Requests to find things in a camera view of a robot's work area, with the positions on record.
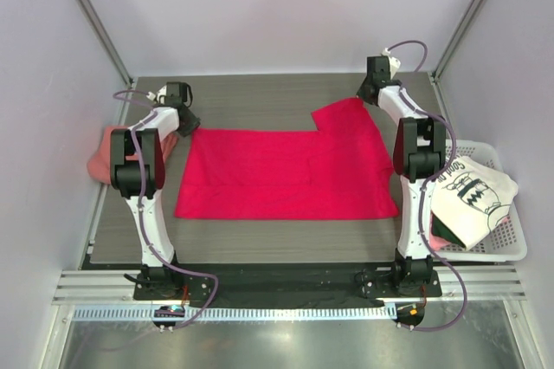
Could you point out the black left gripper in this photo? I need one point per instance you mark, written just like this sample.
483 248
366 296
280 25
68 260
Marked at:
193 124

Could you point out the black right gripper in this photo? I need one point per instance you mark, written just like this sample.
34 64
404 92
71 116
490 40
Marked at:
361 92

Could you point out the salmon pink t shirt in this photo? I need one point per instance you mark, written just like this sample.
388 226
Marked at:
98 166

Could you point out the bright pink t shirt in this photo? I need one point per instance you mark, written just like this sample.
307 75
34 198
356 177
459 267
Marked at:
340 170

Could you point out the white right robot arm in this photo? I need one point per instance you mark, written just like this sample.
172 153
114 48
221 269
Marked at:
419 154

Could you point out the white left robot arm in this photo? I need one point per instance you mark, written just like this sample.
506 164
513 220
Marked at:
137 171

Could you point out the white printed t shirt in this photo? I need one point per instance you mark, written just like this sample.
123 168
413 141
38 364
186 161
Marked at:
472 199

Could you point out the dark green garment in basket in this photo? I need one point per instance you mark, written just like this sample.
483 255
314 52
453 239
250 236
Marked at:
438 228

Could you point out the pink garment in basket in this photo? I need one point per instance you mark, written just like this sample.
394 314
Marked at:
437 242

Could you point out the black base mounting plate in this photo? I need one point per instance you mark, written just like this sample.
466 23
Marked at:
293 287

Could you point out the white perforated plastic basket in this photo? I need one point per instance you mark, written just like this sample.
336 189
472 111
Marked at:
506 243

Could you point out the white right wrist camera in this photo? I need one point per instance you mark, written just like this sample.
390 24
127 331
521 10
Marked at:
394 63

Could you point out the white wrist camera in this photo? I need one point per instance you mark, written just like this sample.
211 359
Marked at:
394 63
158 97

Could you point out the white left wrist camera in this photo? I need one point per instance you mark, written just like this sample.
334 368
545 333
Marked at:
158 97

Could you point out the left aluminium frame post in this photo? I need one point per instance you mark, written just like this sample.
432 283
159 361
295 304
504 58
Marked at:
105 40

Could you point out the aluminium frame post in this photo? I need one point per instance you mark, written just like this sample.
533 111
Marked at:
105 40
463 27

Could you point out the right aluminium frame post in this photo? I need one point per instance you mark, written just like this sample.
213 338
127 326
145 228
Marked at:
463 27

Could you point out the aluminium front rail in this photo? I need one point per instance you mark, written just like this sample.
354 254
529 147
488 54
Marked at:
483 283

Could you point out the white slotted cable duct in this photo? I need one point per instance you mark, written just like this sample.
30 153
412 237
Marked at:
268 312

